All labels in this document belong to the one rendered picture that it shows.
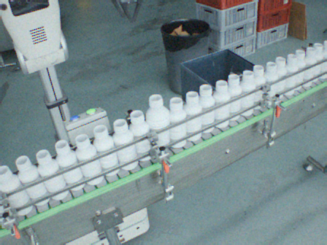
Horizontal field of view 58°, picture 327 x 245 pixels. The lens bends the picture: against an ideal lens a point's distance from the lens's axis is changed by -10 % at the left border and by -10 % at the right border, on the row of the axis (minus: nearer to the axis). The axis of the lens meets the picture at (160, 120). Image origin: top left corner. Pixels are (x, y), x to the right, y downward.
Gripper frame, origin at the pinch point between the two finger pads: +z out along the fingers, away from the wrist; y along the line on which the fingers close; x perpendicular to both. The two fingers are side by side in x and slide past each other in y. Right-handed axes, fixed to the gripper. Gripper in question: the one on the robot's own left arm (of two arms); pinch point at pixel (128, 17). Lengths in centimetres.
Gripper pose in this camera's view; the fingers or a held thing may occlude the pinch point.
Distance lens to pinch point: 94.5
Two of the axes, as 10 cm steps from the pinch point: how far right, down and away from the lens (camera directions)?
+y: -4.7, -5.0, 7.2
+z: 0.8, 7.9, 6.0
